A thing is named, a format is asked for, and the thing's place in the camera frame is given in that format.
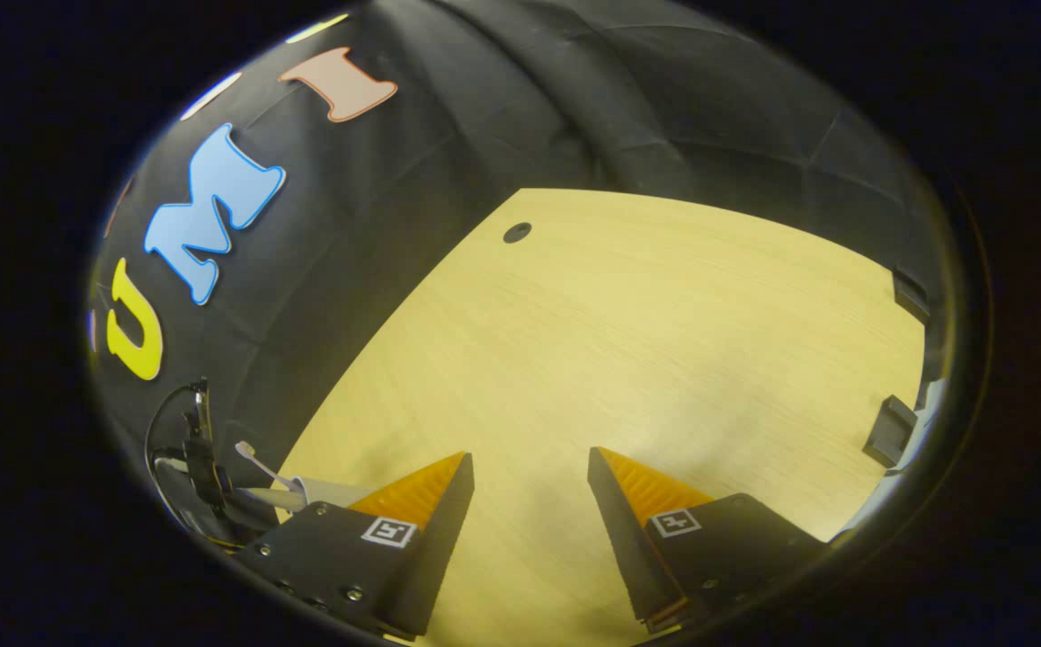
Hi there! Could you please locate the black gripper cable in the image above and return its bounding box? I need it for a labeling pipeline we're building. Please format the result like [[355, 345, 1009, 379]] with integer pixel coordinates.
[[144, 383, 216, 540]]

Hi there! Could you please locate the black backdrop cloth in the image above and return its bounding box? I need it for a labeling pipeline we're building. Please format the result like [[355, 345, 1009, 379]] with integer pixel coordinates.
[[89, 0, 944, 531]]

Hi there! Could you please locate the light wooden desktop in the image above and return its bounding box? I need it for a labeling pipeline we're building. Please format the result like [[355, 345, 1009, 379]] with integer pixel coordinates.
[[273, 188, 926, 647]]

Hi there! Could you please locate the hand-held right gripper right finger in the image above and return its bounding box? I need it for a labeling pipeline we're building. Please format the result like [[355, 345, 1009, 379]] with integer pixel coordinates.
[[587, 447, 832, 634]]

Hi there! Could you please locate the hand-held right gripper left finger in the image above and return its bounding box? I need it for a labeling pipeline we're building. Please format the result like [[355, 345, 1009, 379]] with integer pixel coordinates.
[[233, 451, 475, 641]]

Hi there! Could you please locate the white toothbrush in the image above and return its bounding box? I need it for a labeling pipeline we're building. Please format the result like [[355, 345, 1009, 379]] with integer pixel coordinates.
[[234, 439, 301, 491]]

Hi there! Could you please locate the white cup with handle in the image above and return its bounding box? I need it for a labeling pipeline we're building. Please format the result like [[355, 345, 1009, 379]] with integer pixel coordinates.
[[291, 474, 378, 511]]

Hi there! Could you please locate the black desk edge clamp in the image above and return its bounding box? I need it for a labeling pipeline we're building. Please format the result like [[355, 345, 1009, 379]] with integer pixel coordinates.
[[862, 395, 920, 468], [891, 268, 932, 324]]

